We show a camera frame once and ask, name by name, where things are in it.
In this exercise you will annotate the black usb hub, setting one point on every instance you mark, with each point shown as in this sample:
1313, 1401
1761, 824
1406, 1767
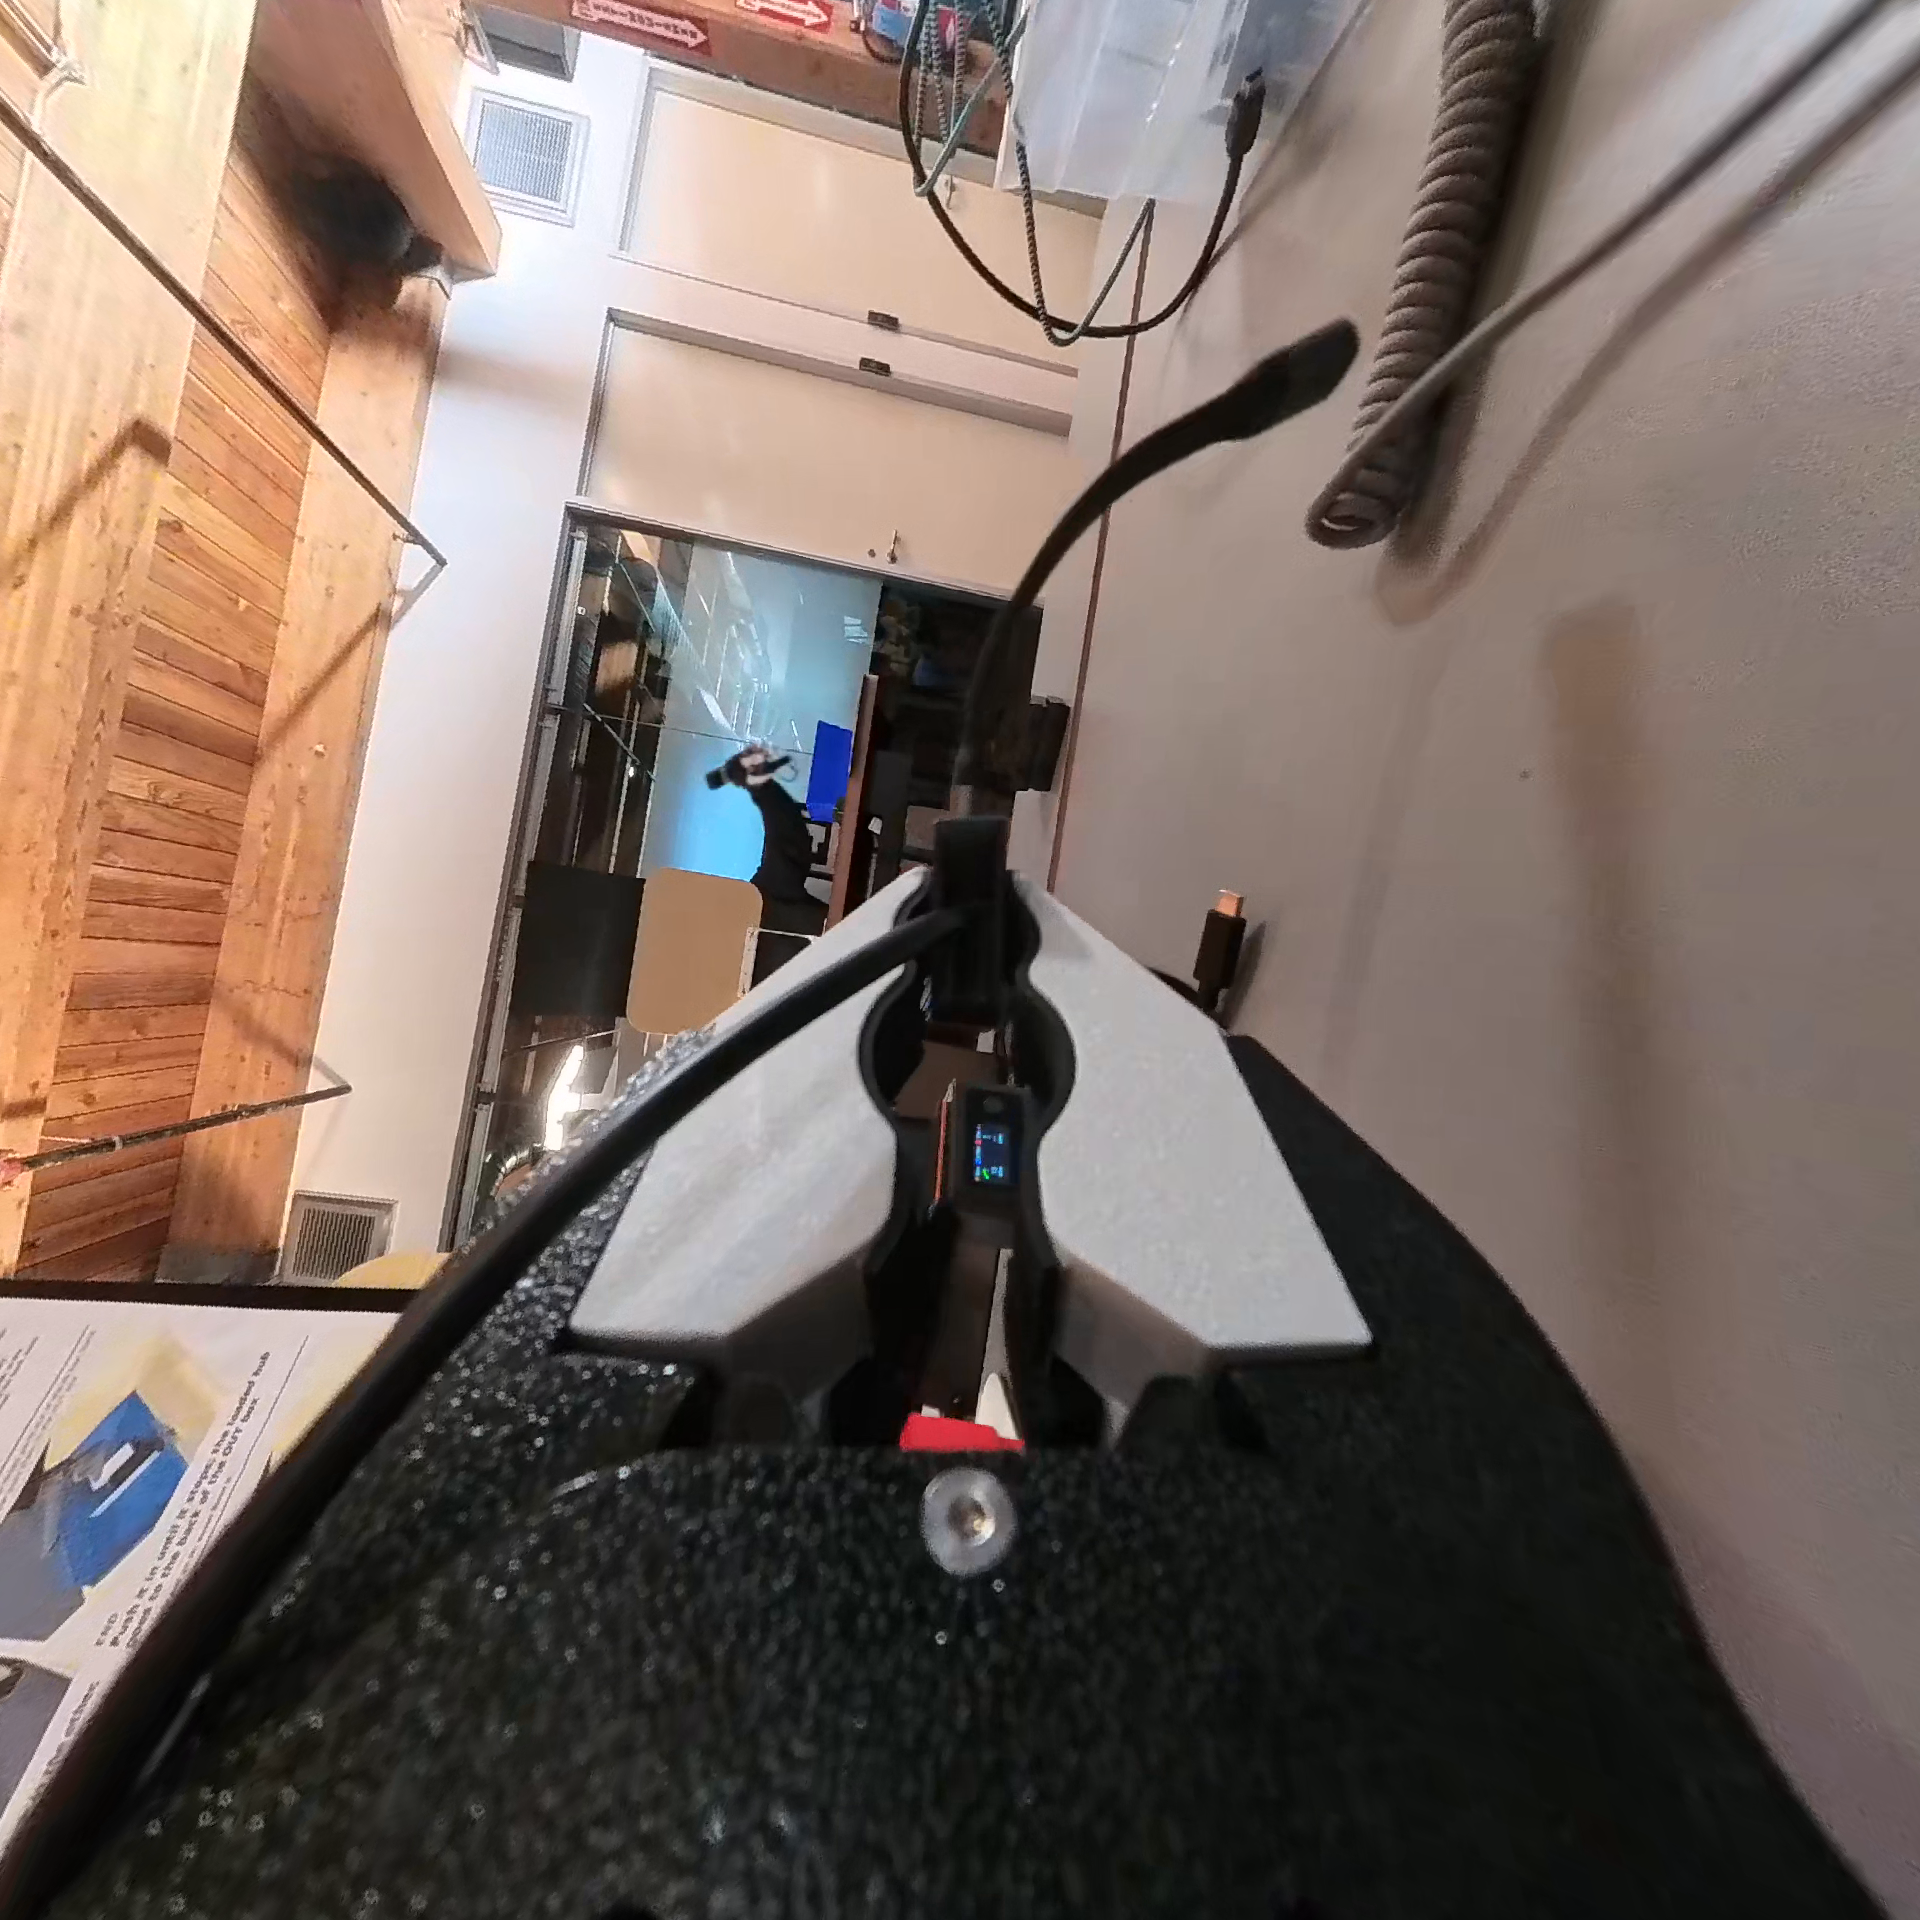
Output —
974, 869

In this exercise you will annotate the red arrow sign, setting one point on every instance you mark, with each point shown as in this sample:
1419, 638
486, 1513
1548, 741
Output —
781, 13
638, 24

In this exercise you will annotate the wall vent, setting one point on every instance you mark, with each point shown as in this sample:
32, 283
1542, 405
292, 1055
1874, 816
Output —
339, 1238
524, 149

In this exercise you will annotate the tan sign board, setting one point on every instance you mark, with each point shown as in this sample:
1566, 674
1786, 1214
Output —
697, 944

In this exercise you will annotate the black hanging pipe frame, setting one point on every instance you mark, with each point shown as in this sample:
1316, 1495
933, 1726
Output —
224, 339

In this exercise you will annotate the stack of blue bins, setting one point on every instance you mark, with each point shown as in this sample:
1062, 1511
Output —
835, 773

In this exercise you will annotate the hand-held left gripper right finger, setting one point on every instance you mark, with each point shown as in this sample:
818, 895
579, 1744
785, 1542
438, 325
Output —
1200, 1200

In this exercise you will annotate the clear plastic bin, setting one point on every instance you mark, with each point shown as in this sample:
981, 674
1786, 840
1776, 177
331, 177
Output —
1141, 105

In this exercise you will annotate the instruction sign on stand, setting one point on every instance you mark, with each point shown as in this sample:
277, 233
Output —
149, 1424

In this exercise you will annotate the white door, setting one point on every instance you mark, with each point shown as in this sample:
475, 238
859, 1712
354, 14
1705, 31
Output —
840, 182

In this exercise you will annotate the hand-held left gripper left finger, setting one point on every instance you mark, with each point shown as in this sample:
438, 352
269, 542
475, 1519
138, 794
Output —
749, 1214

